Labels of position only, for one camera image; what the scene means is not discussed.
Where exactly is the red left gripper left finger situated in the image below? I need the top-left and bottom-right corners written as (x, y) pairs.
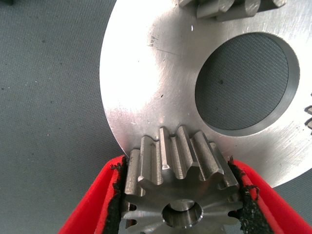
top-left (58, 156), bottom-right (129, 234)

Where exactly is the round metal plate with hole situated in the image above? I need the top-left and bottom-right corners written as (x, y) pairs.
top-left (99, 0), bottom-right (312, 188)

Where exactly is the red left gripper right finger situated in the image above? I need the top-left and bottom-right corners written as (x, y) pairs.
top-left (228, 156), bottom-right (312, 234)

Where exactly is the dark grey table cloth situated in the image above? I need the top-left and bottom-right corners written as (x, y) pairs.
top-left (0, 0), bottom-right (312, 234)

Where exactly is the larger steel gear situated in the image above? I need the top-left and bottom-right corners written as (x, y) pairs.
top-left (121, 125), bottom-right (244, 234)

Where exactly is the small steel gear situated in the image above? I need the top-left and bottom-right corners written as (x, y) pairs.
top-left (177, 0), bottom-right (288, 22)
top-left (303, 92), bottom-right (312, 136)

